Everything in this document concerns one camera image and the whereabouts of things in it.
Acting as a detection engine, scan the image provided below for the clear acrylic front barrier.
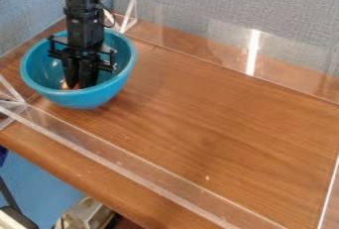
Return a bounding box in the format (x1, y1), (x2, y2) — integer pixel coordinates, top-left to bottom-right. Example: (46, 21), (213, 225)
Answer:
(0, 74), (285, 229)

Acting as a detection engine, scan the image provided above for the brown and white mushroom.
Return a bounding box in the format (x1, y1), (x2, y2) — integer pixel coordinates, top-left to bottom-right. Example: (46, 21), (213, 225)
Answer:
(61, 81), (80, 90)

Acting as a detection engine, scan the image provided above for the clear acrylic barrier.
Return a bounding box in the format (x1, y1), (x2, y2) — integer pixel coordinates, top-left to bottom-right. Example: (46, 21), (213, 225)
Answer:
(113, 1), (339, 105)
(0, 74), (285, 229)

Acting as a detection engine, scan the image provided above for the clear acrylic corner bracket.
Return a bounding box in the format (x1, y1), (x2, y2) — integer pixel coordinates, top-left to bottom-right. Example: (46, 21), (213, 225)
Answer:
(104, 0), (137, 34)

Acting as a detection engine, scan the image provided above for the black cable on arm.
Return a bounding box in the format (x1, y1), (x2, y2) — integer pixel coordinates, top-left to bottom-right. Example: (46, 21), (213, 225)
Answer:
(96, 3), (117, 29)

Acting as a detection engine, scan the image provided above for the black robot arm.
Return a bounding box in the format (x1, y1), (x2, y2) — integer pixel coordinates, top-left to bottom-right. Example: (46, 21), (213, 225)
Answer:
(47, 0), (117, 89)

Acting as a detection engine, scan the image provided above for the blue bowl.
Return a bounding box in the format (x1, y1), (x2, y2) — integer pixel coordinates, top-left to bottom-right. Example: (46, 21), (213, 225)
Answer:
(19, 31), (137, 109)

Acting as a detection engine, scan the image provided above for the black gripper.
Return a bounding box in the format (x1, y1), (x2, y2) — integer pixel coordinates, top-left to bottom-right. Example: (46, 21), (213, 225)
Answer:
(47, 6), (116, 88)

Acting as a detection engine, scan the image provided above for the black stand leg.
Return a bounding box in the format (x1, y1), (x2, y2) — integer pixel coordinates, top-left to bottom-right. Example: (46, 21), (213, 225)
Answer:
(0, 176), (38, 229)

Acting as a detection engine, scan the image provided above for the white object under table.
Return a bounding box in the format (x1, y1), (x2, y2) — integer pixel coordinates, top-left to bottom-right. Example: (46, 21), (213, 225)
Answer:
(53, 196), (114, 229)

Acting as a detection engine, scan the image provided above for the clear acrylic back barrier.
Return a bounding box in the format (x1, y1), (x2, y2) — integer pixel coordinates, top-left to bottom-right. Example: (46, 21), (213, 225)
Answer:
(113, 1), (339, 105)

